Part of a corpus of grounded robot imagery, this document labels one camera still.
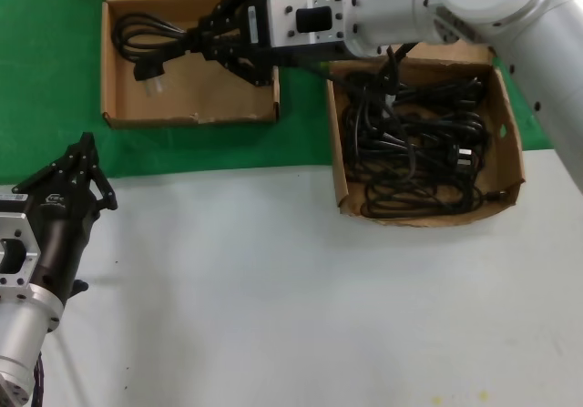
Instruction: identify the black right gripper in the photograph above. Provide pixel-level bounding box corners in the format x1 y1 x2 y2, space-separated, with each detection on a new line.
188 0 352 89

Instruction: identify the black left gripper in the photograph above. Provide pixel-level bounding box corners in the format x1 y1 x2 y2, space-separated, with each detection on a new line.
13 131 119 307

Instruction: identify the black power cord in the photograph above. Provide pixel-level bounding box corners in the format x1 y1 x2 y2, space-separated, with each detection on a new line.
343 70 485 107
111 12 215 97
340 99 492 185

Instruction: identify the shallow open cardboard box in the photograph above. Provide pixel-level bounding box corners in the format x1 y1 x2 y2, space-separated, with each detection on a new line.
77 0 286 130

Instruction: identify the torn open cardboard box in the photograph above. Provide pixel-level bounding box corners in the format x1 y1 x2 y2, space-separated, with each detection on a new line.
325 0 527 229

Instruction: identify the green table cloth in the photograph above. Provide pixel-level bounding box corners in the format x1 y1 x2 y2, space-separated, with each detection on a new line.
0 0 583 186

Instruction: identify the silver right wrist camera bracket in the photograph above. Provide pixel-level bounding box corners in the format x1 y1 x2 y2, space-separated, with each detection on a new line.
265 0 353 56

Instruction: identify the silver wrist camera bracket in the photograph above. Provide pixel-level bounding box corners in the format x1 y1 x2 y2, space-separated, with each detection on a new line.
0 192 46 300
265 0 353 56

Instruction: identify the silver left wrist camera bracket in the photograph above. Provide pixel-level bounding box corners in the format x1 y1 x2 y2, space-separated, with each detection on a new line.
0 192 46 300

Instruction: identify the braided left arm cable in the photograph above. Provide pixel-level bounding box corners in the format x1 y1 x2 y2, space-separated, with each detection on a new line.
26 350 47 407

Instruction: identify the thin black cable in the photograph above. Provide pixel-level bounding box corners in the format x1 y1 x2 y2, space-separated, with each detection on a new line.
363 169 507 220

